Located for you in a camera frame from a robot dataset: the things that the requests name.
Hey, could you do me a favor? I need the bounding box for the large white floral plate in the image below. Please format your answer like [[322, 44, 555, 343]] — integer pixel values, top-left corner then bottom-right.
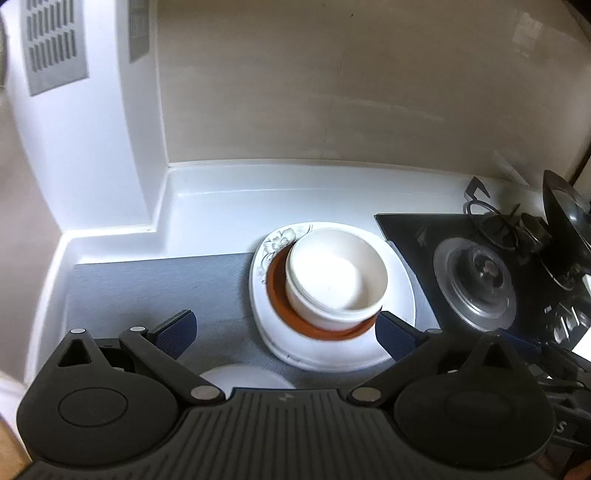
[[249, 222, 416, 373]]

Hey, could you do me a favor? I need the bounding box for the cream plastic bowl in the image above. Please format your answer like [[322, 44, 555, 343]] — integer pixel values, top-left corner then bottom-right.
[[284, 228, 389, 332]]

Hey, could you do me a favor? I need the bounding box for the brown round plate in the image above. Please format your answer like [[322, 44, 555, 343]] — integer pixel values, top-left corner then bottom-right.
[[266, 246, 378, 342]]

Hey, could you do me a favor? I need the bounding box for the grey dish mat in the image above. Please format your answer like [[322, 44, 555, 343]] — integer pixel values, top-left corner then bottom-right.
[[64, 253, 394, 390]]

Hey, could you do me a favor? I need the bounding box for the near gas burner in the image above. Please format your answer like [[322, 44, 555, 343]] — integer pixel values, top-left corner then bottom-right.
[[433, 237, 517, 332]]

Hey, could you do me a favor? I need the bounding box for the black gas stove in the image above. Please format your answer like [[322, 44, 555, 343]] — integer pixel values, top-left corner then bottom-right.
[[376, 213, 590, 350]]

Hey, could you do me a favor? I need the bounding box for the black pan support grate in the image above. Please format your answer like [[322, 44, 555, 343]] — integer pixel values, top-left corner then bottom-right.
[[464, 177, 551, 255]]

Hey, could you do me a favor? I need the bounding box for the black wok with lid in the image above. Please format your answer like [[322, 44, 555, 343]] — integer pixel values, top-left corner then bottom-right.
[[543, 170, 590, 243]]

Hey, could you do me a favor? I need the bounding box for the grey vent grille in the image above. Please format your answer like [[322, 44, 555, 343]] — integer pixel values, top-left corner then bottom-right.
[[20, 0, 88, 96]]

